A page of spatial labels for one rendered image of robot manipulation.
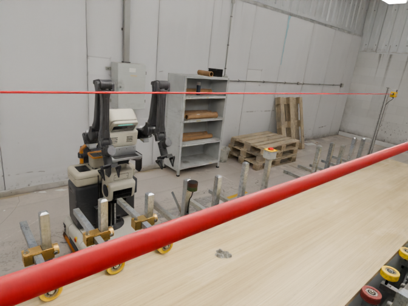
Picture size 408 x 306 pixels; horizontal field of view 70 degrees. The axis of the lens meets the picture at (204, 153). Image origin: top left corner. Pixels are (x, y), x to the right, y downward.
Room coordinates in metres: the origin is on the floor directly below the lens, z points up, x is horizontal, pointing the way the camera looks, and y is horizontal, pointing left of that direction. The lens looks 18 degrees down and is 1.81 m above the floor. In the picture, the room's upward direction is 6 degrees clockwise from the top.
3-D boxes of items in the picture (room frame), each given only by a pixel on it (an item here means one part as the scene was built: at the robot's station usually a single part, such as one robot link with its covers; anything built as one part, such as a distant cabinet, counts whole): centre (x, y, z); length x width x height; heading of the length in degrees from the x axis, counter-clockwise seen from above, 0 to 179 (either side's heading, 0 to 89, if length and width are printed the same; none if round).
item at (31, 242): (1.04, 0.69, 0.95); 0.50 x 0.04 x 0.04; 42
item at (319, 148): (2.55, -1.04, 0.93); 0.04 x 0.04 x 0.48; 42
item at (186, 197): (1.54, 0.08, 0.90); 0.04 x 0.04 x 0.48; 42
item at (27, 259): (1.02, 0.65, 0.95); 0.14 x 0.06 x 0.05; 132
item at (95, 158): (2.40, 0.89, 0.87); 0.23 x 0.15 x 0.11; 132
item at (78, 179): (2.39, 0.88, 0.59); 0.55 x 0.34 x 0.83; 132
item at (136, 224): (1.36, 0.28, 0.95); 0.14 x 0.06 x 0.05; 132
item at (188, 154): (4.67, 0.19, 0.78); 0.90 x 0.45 x 1.55; 132
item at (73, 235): (2.32, 0.81, 0.16); 0.67 x 0.64 x 0.25; 42
